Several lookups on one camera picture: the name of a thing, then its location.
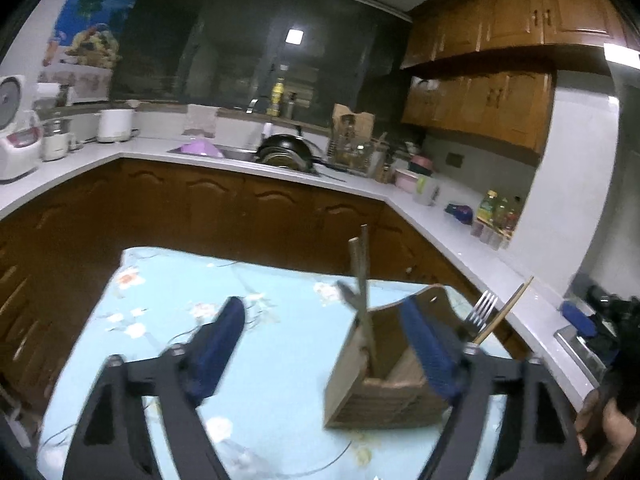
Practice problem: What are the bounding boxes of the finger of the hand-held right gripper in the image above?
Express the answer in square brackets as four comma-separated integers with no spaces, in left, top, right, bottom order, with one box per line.
[561,285,622,361]

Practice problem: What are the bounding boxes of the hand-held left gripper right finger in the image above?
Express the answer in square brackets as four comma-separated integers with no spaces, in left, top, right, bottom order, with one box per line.
[399,296,586,480]

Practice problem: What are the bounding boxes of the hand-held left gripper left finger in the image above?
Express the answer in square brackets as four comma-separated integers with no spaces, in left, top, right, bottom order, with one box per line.
[62,296,246,480]

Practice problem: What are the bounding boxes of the steel fork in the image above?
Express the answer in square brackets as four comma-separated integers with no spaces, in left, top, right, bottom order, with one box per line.
[462,289,499,342]

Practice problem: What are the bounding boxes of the wooden utensil holder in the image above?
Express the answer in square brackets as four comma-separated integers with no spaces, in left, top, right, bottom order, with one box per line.
[323,283,453,431]

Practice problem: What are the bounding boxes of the light wooden chopstick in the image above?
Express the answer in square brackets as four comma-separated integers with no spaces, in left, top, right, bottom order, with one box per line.
[472,275,534,347]

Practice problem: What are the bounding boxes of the long brown wooden chopstick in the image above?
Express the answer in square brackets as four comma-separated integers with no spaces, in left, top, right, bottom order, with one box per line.
[348,236,377,377]

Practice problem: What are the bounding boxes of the steel spoon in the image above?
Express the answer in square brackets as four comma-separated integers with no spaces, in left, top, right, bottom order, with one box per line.
[336,280,362,312]

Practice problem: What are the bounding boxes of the person's right hand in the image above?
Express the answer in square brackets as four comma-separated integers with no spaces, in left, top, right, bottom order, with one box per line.
[574,385,640,472]

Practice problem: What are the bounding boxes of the gas stove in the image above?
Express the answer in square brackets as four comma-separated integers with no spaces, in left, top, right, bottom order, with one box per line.
[553,285,617,378]

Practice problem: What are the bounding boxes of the blue floral tablecloth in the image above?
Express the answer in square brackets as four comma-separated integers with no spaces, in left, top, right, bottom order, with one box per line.
[37,246,507,480]

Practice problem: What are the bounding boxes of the white kitchen countertop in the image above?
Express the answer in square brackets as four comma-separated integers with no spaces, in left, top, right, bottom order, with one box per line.
[0,135,602,411]

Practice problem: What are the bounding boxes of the row of spice jars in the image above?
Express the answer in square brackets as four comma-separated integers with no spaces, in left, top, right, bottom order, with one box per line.
[469,219,514,251]

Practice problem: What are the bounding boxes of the blue lid container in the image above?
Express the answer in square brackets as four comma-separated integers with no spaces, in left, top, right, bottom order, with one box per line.
[444,203,474,225]

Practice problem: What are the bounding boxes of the wooden base cabinets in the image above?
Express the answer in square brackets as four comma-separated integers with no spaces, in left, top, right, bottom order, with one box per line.
[0,157,532,413]

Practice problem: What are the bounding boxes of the yellow green bottle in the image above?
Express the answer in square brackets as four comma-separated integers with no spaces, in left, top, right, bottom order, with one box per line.
[477,189,499,226]

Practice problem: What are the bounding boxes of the pink bowl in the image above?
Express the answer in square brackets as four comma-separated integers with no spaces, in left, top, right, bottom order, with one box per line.
[394,154,436,194]

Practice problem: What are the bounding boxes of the purple basin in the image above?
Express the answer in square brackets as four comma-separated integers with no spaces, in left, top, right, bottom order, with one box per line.
[178,140,224,158]

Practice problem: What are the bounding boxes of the black wok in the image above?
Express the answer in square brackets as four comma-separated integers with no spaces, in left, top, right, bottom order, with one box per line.
[255,133,322,172]

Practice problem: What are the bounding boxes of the countertop utensil rack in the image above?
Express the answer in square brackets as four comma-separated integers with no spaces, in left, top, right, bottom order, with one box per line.
[327,103,389,179]

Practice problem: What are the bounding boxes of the hanging dish towel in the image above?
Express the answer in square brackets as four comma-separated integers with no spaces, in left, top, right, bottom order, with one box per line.
[182,103,219,139]

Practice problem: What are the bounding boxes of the white electric pot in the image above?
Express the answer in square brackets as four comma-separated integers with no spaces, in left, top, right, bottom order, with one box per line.
[96,108,137,144]

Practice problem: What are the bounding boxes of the small blender cup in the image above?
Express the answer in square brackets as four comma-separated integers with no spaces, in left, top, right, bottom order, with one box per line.
[42,119,77,162]

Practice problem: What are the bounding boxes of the white rice cooker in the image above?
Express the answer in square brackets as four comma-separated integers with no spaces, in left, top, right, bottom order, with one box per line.
[0,74,44,182]

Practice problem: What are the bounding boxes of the dark kitchen window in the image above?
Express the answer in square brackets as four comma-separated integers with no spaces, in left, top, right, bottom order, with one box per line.
[109,0,417,142]

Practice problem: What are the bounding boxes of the low wooden wall cabinets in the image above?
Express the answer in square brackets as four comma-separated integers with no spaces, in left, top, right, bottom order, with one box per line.
[401,70,556,156]

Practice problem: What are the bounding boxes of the tall wooden wall cabinets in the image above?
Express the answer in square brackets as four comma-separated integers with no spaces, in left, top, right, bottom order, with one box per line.
[399,0,629,71]

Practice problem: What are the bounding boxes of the tropical fruit wall poster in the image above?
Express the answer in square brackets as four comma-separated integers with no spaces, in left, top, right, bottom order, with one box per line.
[39,0,147,104]

